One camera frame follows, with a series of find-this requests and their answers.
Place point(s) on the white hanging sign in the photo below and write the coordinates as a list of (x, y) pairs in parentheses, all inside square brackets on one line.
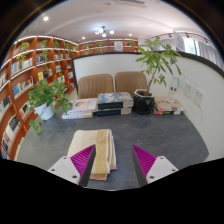
[(179, 41)]

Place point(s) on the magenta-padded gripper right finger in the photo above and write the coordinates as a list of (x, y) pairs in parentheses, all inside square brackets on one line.
[(159, 168)]

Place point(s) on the ceiling air vent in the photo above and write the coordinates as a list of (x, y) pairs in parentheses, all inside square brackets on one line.
[(130, 2)]

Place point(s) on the white framed sign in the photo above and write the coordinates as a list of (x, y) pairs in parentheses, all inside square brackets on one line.
[(118, 46)]

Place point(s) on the white wall socket plate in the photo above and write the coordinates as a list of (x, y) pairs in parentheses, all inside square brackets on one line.
[(199, 97), (188, 89)]

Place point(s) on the white picture book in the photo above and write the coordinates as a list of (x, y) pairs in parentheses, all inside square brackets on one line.
[(83, 105)]

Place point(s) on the white thick book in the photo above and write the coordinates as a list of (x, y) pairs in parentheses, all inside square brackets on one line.
[(77, 115)]

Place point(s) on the tan cover book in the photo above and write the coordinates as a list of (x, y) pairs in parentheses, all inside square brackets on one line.
[(170, 105)]

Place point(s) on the multi-bulb ceiling lamp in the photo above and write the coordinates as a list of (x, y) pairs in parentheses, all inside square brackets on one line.
[(103, 31)]

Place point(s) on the white curtain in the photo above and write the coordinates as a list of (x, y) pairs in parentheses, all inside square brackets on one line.
[(210, 55)]

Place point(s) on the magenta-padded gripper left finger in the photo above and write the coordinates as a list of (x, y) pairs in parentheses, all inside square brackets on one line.
[(66, 168)]

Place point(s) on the long orange shelf with plants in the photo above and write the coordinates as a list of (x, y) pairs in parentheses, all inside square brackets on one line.
[(103, 45)]

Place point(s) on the dark blue cover book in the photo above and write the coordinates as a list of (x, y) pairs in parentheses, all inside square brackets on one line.
[(115, 99)]

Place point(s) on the leafy plant in white pot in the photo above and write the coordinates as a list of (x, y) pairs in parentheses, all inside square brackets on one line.
[(45, 111)]

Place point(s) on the clear standing paper sign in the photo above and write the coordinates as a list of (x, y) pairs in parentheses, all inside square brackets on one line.
[(174, 89)]

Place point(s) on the dark thick book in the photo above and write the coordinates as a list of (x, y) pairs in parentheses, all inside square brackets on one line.
[(111, 112)]

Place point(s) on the tan upholstered chair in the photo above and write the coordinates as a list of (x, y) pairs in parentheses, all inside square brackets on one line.
[(130, 82), (95, 86)]

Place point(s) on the red book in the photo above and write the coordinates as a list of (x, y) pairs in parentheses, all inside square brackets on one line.
[(166, 112)]

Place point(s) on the small tree in black pot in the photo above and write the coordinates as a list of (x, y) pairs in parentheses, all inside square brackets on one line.
[(143, 103)]

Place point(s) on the orange wooden bookshelf unit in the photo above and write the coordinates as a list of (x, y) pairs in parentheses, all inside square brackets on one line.
[(16, 90)]

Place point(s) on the yellow cream striped towel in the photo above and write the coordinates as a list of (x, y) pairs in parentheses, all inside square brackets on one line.
[(103, 150)]

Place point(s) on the black track light rail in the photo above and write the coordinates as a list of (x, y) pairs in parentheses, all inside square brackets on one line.
[(166, 34)]

